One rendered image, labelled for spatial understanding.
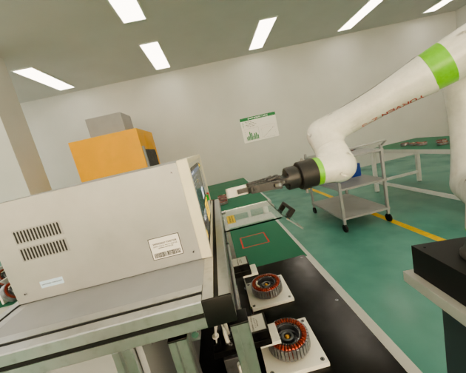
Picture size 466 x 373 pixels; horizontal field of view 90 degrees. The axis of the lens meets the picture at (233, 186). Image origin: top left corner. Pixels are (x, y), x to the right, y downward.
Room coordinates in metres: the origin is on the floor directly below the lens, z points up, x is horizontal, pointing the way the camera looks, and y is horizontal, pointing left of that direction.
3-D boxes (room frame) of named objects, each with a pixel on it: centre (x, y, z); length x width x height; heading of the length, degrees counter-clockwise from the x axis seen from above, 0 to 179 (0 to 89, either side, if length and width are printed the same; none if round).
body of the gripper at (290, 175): (0.74, -0.17, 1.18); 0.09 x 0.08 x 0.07; 93
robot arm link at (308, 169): (0.75, -0.24, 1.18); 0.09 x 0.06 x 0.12; 3
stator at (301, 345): (0.53, -0.05, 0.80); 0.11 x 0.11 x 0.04
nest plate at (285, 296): (0.77, -0.04, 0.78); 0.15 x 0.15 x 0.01; 3
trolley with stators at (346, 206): (3.05, -1.47, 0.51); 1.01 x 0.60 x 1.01; 3
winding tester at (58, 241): (0.65, 0.28, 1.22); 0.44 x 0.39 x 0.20; 3
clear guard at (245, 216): (0.83, -0.03, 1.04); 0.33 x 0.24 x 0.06; 93
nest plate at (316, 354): (0.53, -0.05, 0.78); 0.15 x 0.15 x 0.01; 3
